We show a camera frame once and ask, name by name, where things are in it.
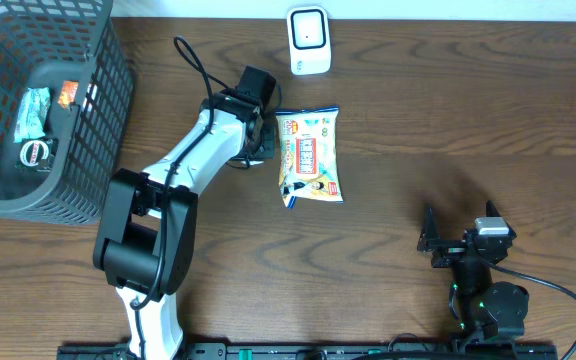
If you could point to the orange snack packet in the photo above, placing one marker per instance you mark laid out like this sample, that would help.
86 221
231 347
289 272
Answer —
68 93

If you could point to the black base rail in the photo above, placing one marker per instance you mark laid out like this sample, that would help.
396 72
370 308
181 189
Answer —
220 351

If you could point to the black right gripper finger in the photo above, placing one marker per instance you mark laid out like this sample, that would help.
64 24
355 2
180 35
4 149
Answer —
429 231
491 210

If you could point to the dark grey plastic basket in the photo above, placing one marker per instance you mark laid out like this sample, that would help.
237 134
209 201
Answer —
42 44

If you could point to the yellow snack bag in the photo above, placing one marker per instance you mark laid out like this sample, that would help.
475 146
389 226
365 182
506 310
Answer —
307 142

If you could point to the black round-logo snack packet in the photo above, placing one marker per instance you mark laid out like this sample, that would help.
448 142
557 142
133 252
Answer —
37 155

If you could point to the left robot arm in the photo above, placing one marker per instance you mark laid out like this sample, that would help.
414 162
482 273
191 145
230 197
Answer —
145 241

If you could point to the white barcode scanner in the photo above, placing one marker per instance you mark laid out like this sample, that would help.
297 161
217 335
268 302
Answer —
309 40

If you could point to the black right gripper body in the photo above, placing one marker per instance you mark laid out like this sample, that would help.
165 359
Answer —
450 250

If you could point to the light green snack packet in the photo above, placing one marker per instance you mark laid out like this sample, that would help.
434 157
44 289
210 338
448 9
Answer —
32 114

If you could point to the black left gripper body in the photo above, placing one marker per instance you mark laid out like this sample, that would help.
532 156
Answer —
268 144

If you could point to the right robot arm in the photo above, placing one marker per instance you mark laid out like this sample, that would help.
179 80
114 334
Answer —
491 314

